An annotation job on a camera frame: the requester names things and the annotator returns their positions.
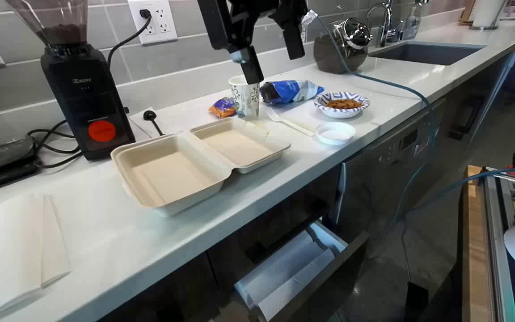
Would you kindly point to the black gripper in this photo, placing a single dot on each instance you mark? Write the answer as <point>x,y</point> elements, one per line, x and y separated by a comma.
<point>263,8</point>

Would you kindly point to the white and blue snack packet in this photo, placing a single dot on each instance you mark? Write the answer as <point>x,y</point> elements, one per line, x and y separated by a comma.
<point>284,92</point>

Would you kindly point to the small orange snack packet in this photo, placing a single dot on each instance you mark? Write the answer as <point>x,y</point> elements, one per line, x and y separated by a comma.
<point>222,108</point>

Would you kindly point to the brown snacks in bowl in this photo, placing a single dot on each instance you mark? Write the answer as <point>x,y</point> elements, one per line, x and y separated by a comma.
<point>343,105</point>

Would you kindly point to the beige clamshell food pack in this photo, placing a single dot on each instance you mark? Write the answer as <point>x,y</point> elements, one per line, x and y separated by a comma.
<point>168,176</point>

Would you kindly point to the white patterned paper cup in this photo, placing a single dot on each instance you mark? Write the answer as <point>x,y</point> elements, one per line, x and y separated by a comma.
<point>247,101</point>

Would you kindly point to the dark grey countertop container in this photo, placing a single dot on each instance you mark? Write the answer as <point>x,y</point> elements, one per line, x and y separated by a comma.
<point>334,60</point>

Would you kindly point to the blue patterned white bowl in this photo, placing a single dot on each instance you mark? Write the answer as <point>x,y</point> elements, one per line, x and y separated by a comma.
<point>329,112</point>

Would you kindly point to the chrome faucet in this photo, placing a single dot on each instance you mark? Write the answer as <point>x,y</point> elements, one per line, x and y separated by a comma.
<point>388,24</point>

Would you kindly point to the clear soap bottle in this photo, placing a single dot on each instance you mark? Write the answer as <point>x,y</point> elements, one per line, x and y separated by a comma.
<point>413,21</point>

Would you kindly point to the stainless steel sink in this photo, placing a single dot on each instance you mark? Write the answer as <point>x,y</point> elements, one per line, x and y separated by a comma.
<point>424,53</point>

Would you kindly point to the stainless dishwasher front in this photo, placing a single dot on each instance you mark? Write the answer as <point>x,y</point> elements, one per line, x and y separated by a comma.
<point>383,162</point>

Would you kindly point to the black coffee grinder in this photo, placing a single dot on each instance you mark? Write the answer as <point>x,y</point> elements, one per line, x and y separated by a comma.
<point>84,91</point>

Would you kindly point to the white paper towel roll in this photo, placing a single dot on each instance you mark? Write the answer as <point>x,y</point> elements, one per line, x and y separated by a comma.
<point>486,14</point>

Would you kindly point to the open dark drawer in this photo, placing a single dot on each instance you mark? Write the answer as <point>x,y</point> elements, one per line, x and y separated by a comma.
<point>340,269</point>

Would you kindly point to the white wrap roll box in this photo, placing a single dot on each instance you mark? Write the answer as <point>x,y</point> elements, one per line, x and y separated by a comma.
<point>304,287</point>

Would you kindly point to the black appliance with glass lid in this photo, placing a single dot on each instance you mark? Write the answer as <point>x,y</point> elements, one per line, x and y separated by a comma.
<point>0,155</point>

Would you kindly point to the light wooden beam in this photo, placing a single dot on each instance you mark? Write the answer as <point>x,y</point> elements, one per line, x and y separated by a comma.
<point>474,252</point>

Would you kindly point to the folded white paper napkin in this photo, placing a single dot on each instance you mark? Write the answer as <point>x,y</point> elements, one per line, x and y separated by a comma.
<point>13,252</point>

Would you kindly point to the white wall outlet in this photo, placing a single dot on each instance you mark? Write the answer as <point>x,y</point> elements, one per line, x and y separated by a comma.
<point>161,28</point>

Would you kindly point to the aluminium rail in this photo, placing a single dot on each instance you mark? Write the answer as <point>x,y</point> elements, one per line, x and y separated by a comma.
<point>499,252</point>

